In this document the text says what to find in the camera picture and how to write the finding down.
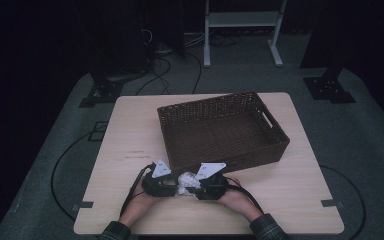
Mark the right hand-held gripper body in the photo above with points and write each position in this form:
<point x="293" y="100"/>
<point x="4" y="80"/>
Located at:
<point x="213" y="190"/>

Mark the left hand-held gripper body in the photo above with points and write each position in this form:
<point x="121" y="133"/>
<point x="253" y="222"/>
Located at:
<point x="156" y="188"/>

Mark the white knitted cloth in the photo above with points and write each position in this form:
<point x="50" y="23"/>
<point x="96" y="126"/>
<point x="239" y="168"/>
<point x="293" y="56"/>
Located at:
<point x="188" y="181"/>

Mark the brown woven basket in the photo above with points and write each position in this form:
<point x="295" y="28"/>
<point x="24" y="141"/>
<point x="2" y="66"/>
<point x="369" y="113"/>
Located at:
<point x="220" y="133"/>

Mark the person's left hand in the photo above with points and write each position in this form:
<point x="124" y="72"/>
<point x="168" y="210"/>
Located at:
<point x="138" y="206"/>

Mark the person's right hand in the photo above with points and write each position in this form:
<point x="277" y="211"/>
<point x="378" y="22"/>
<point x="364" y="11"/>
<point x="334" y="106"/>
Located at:
<point x="238" y="201"/>

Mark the black tape strip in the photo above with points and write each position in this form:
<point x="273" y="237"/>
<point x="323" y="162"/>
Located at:
<point x="331" y="203"/>
<point x="85" y="204"/>

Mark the black stand base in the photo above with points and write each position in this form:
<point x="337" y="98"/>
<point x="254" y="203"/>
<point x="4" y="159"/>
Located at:
<point x="103" y="91"/>
<point x="328" y="88"/>

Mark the white metal stand frame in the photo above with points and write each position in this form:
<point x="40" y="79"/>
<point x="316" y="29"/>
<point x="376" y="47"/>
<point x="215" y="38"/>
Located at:
<point x="243" y="19"/>

